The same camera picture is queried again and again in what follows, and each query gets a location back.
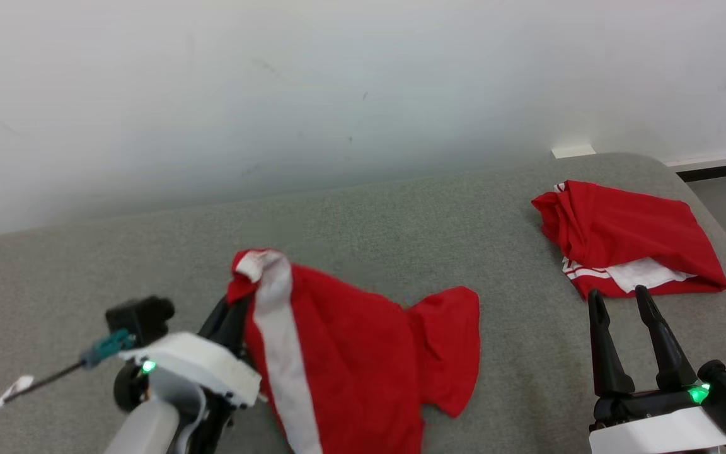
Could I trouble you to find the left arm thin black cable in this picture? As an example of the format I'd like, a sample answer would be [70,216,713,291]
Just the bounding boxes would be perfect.
[0,362,86,433]

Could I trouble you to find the grey fabric sofa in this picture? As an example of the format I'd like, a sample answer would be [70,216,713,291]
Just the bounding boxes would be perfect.
[0,152,726,454]

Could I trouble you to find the white cable tag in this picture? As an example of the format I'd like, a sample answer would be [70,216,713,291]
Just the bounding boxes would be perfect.
[0,375,36,419]

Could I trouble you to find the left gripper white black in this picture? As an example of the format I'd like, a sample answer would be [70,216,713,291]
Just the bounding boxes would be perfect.
[117,295,263,408]

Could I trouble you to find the teal cable connector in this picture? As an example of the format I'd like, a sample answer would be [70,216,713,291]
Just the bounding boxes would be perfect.
[79,329,135,370]

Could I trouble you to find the red shorts with white stripe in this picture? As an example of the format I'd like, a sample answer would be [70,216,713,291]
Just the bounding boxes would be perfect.
[226,248,481,454]

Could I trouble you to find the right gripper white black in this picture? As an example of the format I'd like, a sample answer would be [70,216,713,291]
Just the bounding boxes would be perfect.
[587,285,726,454]

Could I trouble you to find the red Bulls 23 jersey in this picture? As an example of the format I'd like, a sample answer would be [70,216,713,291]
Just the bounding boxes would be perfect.
[531,180,726,300]

